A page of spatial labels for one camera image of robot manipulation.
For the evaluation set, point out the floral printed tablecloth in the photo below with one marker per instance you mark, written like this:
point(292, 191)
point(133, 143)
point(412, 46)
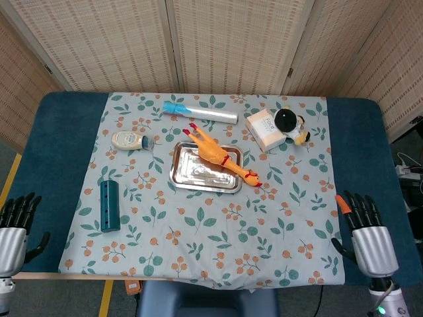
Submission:
point(211, 237)

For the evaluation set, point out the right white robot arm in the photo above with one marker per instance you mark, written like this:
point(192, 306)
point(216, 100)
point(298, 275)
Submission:
point(393, 305)

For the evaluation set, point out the small orange box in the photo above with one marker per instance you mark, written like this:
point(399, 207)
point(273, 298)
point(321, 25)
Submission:
point(133, 288)

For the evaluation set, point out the cream mayonnaise squeeze bottle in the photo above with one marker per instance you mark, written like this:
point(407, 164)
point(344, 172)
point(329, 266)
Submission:
point(127, 140)

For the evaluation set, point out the blue padded seat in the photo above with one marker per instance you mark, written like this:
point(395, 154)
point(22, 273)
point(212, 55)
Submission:
point(208, 302)

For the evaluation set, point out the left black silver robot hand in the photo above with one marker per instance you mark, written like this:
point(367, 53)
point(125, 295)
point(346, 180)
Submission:
point(11, 246)

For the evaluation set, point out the yellow rubber chicken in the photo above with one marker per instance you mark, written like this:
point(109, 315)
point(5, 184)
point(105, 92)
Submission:
point(213, 152)

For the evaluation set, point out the dark teal table cover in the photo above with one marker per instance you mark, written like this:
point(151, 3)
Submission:
point(62, 138)

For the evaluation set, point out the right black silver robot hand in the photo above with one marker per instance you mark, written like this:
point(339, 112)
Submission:
point(375, 247)

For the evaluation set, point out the teal cylinder with holes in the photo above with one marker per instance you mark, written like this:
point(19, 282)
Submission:
point(109, 206)

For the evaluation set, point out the white pink tissue box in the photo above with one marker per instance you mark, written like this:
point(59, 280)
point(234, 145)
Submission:
point(264, 130)

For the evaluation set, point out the woven folding screen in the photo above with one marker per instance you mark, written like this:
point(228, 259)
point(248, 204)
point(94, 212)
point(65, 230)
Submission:
point(231, 43)

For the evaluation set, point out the rectangular metal tray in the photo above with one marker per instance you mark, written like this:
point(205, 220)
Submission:
point(191, 173)

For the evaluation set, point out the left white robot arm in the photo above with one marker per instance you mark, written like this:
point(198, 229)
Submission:
point(6, 295)

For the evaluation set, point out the plush toy with black hat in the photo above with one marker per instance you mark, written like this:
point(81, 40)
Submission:
point(287, 119)

